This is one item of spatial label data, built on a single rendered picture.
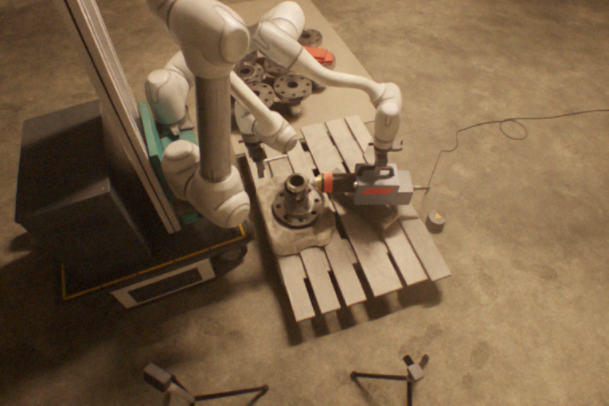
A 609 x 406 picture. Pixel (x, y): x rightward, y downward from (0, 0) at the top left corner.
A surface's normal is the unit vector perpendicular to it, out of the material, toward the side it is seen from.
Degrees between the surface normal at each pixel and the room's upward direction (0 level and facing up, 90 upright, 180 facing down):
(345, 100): 0
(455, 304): 0
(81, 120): 0
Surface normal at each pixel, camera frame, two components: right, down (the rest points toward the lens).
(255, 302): 0.00, -0.63
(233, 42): 0.75, 0.45
